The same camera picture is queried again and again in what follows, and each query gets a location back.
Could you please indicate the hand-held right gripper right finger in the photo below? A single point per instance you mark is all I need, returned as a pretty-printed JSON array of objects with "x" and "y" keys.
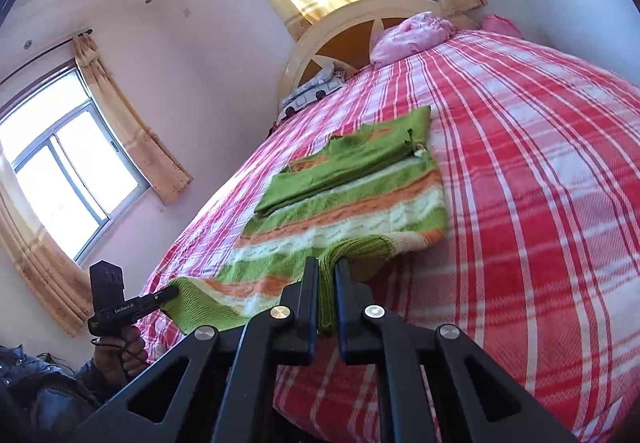
[{"x": 342, "y": 308}]

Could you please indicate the person's left hand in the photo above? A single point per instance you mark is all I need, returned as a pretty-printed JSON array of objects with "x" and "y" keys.
[{"x": 132, "y": 353}]

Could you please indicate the pink cloth bundle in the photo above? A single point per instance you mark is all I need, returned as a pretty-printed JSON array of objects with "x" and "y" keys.
[{"x": 500, "y": 25}]

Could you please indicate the bed with red plaid sheet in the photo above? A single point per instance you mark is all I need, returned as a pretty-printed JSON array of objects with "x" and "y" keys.
[{"x": 525, "y": 183}]

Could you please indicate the dark cloth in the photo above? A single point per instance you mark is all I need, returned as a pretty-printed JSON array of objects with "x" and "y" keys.
[{"x": 274, "y": 129}]

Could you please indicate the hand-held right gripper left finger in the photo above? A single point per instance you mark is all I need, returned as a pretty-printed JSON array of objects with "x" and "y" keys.
[{"x": 310, "y": 303}]

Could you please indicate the pink pillow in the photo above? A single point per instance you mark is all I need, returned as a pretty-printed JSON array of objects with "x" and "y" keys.
[{"x": 407, "y": 40}]

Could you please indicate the blue white patterned pillow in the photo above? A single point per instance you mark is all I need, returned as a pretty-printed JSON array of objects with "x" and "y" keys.
[{"x": 312, "y": 90}]

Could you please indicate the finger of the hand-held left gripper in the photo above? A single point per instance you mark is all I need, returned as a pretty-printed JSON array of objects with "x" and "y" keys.
[{"x": 161, "y": 299}]

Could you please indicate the black curtain rod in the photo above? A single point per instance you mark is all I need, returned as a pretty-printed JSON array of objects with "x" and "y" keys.
[{"x": 45, "y": 54}]

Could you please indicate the wide sliding window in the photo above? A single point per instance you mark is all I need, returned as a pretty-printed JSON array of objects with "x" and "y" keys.
[{"x": 65, "y": 173}]

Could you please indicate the cream wooden headboard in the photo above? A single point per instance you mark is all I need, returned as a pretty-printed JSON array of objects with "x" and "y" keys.
[{"x": 345, "y": 40}]

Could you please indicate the person's left forearm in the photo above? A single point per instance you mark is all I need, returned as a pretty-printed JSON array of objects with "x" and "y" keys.
[{"x": 45, "y": 403}]

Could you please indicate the green orange striped knit sweater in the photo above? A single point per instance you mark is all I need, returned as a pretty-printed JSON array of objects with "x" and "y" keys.
[{"x": 350, "y": 203}]

